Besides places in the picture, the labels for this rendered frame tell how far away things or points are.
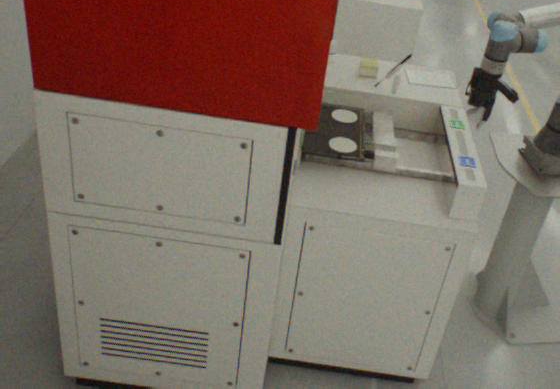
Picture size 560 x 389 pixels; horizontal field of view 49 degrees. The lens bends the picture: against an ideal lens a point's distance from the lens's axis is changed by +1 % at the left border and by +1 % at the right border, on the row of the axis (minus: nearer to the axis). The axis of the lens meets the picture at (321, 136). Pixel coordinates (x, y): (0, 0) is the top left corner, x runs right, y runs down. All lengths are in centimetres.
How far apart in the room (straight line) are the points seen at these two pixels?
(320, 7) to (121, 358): 144
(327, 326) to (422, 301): 37
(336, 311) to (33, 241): 151
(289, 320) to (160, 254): 65
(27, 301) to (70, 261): 82
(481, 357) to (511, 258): 44
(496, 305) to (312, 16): 186
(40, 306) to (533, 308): 218
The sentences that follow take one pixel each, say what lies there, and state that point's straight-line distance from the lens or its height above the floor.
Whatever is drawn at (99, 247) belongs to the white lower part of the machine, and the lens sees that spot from 201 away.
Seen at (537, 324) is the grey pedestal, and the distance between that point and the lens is 309.
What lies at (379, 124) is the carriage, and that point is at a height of 88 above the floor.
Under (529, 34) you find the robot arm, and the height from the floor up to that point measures 143.
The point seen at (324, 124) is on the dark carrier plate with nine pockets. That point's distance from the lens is 231.
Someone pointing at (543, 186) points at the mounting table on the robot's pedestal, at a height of 82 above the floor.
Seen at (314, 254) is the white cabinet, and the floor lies 63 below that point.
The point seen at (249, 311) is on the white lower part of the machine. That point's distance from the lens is 206.
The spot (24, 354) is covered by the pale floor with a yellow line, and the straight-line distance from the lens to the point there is 271.
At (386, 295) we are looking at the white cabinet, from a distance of 225.
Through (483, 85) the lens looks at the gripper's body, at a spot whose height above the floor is 126.
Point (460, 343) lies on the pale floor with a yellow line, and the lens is 287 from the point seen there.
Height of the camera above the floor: 204
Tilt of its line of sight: 31 degrees down
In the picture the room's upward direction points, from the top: 9 degrees clockwise
